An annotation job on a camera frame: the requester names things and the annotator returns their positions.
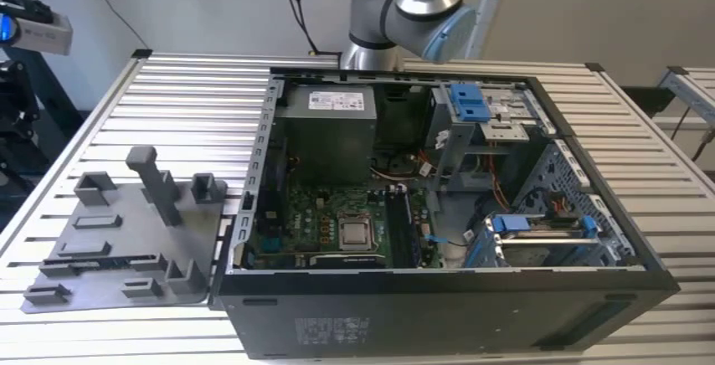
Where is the black RAM slot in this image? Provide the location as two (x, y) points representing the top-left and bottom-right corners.
(385, 191), (402, 266)
(398, 191), (416, 266)
(392, 191), (409, 266)

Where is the grey plastic parts rack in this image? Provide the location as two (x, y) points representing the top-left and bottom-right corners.
(19, 145), (229, 312)

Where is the grey Dell power supply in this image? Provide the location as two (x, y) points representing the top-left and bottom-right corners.
(273, 85), (376, 186)

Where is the green motherboard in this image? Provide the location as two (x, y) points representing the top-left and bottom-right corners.
(250, 184), (446, 270)

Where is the CPU socket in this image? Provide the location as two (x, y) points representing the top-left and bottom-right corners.
(333, 211), (376, 253)

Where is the silver CPU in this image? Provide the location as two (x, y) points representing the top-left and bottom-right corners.
(340, 220), (373, 247)

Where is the black graphics card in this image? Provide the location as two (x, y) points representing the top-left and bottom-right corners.
(294, 253), (390, 270)

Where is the blue optical drive latch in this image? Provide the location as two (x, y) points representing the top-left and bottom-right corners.
(448, 82), (490, 124)

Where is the black open PC case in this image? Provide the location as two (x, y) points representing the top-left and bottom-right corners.
(206, 63), (681, 361)

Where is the metal optical drive cage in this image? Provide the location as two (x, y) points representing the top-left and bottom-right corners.
(424, 81), (546, 193)

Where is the blue disk carrier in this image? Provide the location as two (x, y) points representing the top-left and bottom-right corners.
(490, 213), (601, 245)

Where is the metal disk bay cage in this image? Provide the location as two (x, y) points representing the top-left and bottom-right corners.
(461, 212), (637, 270)

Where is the metal slat side table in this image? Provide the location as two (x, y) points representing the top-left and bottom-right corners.
(653, 65), (715, 134)

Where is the dark metal frame beam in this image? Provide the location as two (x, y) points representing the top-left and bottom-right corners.
(21, 53), (85, 140)

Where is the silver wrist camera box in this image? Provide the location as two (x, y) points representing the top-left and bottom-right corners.
(14, 13), (74, 57)

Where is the multicoloured power wire bundle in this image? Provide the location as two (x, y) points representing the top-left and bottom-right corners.
(370, 151), (448, 182)

